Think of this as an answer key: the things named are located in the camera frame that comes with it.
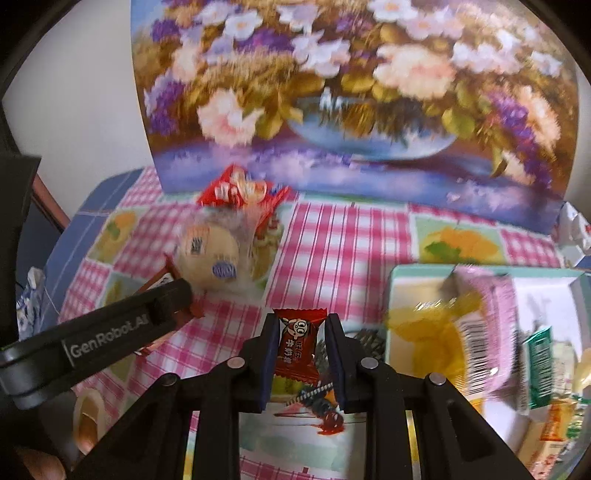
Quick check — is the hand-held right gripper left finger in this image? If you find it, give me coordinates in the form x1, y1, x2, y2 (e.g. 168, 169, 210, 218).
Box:
74, 313, 282, 480

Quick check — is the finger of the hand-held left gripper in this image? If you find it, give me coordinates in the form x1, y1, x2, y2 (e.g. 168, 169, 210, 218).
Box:
150, 276, 197, 335

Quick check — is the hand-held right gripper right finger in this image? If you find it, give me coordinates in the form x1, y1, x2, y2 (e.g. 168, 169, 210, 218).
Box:
323, 314, 532, 480

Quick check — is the dark red candy packet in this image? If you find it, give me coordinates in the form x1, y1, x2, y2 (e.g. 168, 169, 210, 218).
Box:
272, 307, 328, 384
136, 253, 206, 358

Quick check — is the yellow jelly packet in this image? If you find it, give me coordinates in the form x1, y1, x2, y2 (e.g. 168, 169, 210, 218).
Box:
387, 295, 485, 402

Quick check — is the pink snack packet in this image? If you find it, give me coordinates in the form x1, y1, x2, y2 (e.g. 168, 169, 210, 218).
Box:
450, 265, 522, 400

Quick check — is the green clear cookie packet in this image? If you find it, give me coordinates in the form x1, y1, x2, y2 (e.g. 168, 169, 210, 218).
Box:
522, 325, 555, 411

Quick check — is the teal tray white inside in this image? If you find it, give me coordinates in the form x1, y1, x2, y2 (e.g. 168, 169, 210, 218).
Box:
385, 263, 591, 480

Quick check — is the golden beige snack packet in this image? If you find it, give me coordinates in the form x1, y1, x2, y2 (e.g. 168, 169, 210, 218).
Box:
542, 399, 578, 444

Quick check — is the cream pudding cup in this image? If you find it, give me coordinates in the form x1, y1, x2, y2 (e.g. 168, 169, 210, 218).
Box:
73, 387, 108, 455

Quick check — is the round bread clear packet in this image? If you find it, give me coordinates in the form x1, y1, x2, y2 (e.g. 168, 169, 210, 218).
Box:
175, 208, 259, 294

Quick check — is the red snack packet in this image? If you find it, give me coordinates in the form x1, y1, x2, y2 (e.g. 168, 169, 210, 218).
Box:
198, 164, 291, 232

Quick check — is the blue cloth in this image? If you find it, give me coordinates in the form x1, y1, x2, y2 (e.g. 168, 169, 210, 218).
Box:
44, 168, 144, 296

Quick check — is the floral painting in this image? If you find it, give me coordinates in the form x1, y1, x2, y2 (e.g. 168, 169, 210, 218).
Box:
130, 0, 580, 234

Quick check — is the reddish wooden frame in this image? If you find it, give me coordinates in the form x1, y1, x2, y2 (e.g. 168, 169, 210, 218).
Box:
30, 175, 71, 232

